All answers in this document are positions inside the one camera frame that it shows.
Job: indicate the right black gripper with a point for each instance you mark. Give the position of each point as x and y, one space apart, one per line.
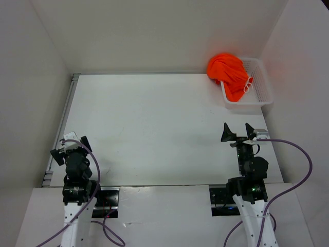
228 135

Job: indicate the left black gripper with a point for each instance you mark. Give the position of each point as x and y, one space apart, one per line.
58 156

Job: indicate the orange mesh shorts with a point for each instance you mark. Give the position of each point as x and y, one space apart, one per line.
228 69

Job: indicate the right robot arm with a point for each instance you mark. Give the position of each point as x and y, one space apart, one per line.
248 191

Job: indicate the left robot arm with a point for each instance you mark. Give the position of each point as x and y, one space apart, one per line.
79 191

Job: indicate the white plastic basket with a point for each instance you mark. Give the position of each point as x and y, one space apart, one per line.
259 93

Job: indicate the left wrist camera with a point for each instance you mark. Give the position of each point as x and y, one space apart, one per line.
68 142

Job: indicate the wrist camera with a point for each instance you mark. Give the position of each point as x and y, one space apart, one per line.
260 134
68 142

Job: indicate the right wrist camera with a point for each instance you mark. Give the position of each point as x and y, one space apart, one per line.
260 134

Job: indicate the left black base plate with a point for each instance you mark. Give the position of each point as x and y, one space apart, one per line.
107 203

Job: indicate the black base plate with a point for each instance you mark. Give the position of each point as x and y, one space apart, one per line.
222 203
107 203

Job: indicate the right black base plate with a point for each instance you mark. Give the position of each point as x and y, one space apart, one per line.
222 203

